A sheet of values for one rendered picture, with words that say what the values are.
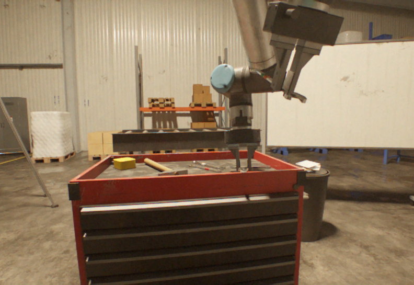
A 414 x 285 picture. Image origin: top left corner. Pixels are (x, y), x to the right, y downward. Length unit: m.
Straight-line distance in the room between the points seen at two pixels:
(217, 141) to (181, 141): 0.60
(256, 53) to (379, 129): 2.67
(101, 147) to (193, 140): 3.65
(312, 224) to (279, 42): 1.99
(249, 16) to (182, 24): 8.70
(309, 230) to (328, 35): 1.99
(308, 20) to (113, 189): 0.63
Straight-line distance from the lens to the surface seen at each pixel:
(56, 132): 7.15
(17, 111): 9.43
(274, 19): 0.45
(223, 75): 0.76
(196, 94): 7.65
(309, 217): 2.27
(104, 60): 9.15
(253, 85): 0.74
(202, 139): 3.77
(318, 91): 3.05
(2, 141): 9.74
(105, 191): 0.73
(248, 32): 0.65
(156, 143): 3.70
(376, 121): 3.21
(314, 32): 0.49
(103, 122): 8.96
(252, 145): 0.86
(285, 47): 0.48
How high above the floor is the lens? 1.12
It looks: 6 degrees down
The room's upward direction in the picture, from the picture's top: 1 degrees counter-clockwise
